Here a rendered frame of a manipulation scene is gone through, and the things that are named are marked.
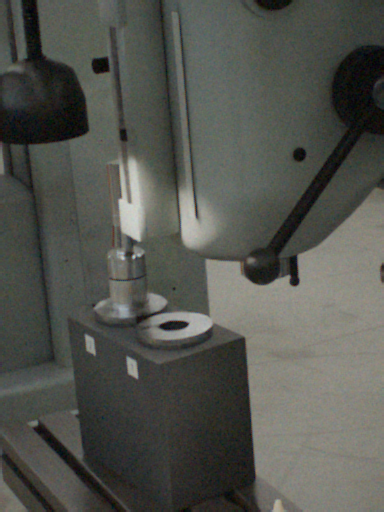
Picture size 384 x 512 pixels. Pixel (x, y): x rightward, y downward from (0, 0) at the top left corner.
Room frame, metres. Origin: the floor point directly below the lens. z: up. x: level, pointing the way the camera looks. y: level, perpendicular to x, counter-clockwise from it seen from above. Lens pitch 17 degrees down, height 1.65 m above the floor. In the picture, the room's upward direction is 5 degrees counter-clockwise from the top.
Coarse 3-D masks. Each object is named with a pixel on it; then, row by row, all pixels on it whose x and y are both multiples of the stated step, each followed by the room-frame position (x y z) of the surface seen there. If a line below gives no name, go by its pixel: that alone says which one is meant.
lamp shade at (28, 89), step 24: (24, 72) 0.99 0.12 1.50; (48, 72) 0.99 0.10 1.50; (72, 72) 1.01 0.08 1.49; (0, 96) 1.00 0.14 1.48; (24, 96) 0.98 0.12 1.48; (48, 96) 0.98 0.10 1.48; (72, 96) 0.99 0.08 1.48; (0, 120) 0.99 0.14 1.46; (24, 120) 0.98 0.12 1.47; (48, 120) 0.98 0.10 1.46; (72, 120) 0.99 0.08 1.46; (24, 144) 0.98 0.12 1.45
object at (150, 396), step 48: (96, 336) 1.46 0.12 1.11; (144, 336) 1.39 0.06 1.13; (192, 336) 1.38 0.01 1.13; (240, 336) 1.40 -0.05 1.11; (96, 384) 1.47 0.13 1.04; (144, 384) 1.37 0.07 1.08; (192, 384) 1.36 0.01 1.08; (240, 384) 1.39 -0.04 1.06; (96, 432) 1.48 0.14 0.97; (144, 432) 1.38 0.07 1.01; (192, 432) 1.35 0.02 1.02; (240, 432) 1.39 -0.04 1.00; (144, 480) 1.39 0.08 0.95; (192, 480) 1.35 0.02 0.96; (240, 480) 1.38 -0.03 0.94
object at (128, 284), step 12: (108, 264) 1.49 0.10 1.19; (132, 264) 1.48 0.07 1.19; (144, 264) 1.49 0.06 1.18; (108, 276) 1.49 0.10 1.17; (120, 276) 1.48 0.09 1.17; (132, 276) 1.48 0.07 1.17; (144, 276) 1.49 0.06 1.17; (120, 288) 1.48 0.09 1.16; (132, 288) 1.48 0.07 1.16; (144, 288) 1.49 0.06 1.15; (120, 300) 1.48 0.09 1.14; (132, 300) 1.48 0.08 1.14; (144, 300) 1.49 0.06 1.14
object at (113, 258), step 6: (108, 252) 1.50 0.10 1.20; (114, 252) 1.50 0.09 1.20; (132, 252) 1.49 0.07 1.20; (138, 252) 1.49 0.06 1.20; (144, 252) 1.50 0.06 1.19; (108, 258) 1.49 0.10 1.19; (114, 258) 1.48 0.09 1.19; (120, 258) 1.48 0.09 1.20; (126, 258) 1.48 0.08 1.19; (132, 258) 1.48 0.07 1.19; (138, 258) 1.48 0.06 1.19; (144, 258) 1.49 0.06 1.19; (114, 264) 1.48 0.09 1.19; (120, 264) 1.48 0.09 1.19; (126, 264) 1.48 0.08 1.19
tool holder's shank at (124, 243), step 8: (112, 168) 1.49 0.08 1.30; (112, 176) 1.49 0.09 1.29; (112, 184) 1.49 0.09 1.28; (120, 184) 1.49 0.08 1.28; (112, 192) 1.49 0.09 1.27; (120, 192) 1.49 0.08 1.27; (112, 200) 1.49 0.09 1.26; (112, 208) 1.49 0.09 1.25; (112, 216) 1.50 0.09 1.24; (120, 224) 1.49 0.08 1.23; (112, 232) 1.50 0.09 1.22; (120, 232) 1.49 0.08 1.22; (112, 240) 1.50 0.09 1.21; (120, 240) 1.49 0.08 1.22; (128, 240) 1.49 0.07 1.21; (136, 240) 1.50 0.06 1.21; (120, 248) 1.49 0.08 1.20; (128, 248) 1.49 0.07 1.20
